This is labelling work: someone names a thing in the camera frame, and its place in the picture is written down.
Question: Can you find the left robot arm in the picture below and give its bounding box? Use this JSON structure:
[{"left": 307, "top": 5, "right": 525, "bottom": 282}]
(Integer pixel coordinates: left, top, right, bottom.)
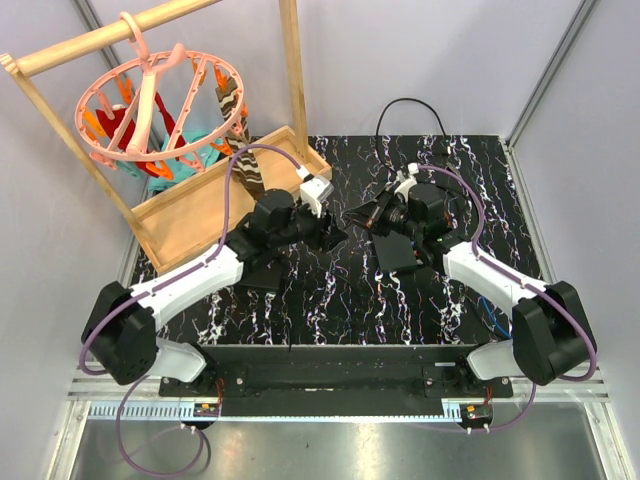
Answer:
[{"left": 79, "top": 189, "right": 347, "bottom": 396}]

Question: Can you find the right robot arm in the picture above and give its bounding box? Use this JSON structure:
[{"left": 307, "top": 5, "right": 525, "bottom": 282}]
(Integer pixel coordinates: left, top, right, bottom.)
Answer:
[{"left": 344, "top": 183, "right": 597, "bottom": 397}]

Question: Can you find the blue ethernet cable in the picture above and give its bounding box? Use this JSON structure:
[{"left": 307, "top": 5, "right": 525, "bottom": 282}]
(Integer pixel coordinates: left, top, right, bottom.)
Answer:
[{"left": 479, "top": 294, "right": 514, "bottom": 339}]

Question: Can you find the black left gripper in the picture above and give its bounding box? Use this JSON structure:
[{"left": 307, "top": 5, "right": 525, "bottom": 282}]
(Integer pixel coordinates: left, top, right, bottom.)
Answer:
[{"left": 271, "top": 197, "right": 349, "bottom": 254}]

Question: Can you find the black ethernet cable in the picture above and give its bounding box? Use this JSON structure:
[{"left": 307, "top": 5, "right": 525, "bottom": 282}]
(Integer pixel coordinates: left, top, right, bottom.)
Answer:
[{"left": 374, "top": 97, "right": 461, "bottom": 171}]

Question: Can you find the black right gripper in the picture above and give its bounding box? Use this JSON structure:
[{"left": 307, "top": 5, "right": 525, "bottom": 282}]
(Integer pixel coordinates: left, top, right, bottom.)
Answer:
[{"left": 344, "top": 187, "right": 423, "bottom": 242}]

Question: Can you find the red sock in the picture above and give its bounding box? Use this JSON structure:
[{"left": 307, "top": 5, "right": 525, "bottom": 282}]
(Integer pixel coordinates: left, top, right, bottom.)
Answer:
[{"left": 90, "top": 92, "right": 174, "bottom": 181}]

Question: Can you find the pink round clip hanger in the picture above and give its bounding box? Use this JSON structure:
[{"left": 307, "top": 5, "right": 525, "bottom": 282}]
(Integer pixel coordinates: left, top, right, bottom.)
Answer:
[{"left": 74, "top": 12, "right": 247, "bottom": 172}]

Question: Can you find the black marble pattern mat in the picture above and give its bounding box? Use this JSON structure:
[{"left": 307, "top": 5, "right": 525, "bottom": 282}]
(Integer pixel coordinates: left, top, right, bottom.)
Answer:
[{"left": 159, "top": 135, "right": 543, "bottom": 346}]

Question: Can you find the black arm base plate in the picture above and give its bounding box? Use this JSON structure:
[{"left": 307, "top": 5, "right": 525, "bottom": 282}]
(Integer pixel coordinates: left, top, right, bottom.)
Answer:
[{"left": 160, "top": 361, "right": 513, "bottom": 421}]

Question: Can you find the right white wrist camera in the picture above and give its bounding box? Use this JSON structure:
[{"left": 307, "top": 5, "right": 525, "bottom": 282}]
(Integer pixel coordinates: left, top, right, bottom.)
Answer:
[{"left": 392, "top": 162, "right": 420, "bottom": 202}]

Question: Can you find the wooden drying rack stand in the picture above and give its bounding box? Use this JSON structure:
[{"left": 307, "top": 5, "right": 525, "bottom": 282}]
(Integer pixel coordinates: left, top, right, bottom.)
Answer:
[{"left": 1, "top": 1, "right": 332, "bottom": 274}]

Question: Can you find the brown striped sock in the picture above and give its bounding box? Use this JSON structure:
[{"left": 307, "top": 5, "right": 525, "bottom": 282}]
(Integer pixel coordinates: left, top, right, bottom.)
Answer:
[{"left": 215, "top": 77, "right": 265, "bottom": 200}]

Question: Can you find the black power adapter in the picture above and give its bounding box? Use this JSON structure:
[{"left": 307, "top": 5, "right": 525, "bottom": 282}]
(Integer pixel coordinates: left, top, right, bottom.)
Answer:
[{"left": 238, "top": 259, "right": 296, "bottom": 351}]

